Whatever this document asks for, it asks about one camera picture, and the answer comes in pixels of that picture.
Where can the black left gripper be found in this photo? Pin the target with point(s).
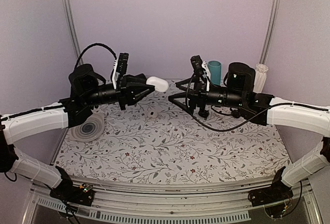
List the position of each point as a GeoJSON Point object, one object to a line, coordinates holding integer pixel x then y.
{"type": "Point", "coordinates": [126, 91]}

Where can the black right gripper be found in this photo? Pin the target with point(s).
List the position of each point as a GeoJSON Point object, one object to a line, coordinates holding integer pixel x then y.
{"type": "Point", "coordinates": [197, 96]}

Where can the white earbuds charging case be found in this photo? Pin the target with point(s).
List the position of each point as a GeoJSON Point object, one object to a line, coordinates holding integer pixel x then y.
{"type": "Point", "coordinates": [160, 85]}

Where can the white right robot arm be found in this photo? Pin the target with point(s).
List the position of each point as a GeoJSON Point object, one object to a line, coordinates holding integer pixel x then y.
{"type": "Point", "coordinates": [261, 109]}

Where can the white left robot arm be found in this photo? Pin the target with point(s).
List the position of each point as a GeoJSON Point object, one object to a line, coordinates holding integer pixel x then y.
{"type": "Point", "coordinates": [88, 91]}

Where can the small beige earbuds case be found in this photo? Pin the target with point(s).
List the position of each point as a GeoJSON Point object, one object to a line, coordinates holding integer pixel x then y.
{"type": "Point", "coordinates": [152, 114]}

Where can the small black round object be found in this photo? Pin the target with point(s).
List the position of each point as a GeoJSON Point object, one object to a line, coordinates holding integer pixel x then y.
{"type": "Point", "coordinates": [203, 113]}

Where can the teal vase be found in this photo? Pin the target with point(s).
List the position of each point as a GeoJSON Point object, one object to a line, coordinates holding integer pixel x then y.
{"type": "Point", "coordinates": [215, 68]}

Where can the floral table mat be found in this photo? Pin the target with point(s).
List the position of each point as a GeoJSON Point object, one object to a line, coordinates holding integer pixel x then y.
{"type": "Point", "coordinates": [136, 149]}

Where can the grey spiral pattern plate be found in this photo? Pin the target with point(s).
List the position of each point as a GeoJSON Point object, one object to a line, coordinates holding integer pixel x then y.
{"type": "Point", "coordinates": [90, 130]}

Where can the white ribbed vase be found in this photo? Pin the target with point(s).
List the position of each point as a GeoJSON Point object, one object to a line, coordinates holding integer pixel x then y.
{"type": "Point", "coordinates": [260, 77]}

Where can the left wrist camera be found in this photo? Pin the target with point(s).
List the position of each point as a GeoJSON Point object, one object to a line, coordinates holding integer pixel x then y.
{"type": "Point", "coordinates": [122, 63]}

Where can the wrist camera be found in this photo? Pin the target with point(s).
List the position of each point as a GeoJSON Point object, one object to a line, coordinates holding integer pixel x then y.
{"type": "Point", "coordinates": [196, 63]}
{"type": "Point", "coordinates": [122, 63]}

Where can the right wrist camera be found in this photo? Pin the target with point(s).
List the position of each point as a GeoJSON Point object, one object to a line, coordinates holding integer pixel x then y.
{"type": "Point", "coordinates": [196, 63]}

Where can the left aluminium post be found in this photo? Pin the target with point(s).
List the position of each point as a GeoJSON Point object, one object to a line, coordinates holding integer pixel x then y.
{"type": "Point", "coordinates": [71, 26]}

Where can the aluminium post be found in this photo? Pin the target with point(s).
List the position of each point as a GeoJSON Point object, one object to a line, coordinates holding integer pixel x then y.
{"type": "Point", "coordinates": [270, 30]}
{"type": "Point", "coordinates": [71, 26]}

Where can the right aluminium post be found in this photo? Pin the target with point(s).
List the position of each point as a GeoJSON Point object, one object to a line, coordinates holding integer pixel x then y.
{"type": "Point", "coordinates": [270, 30]}

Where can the aluminium front rail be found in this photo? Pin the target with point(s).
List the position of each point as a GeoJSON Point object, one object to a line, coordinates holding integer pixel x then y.
{"type": "Point", "coordinates": [224, 202]}

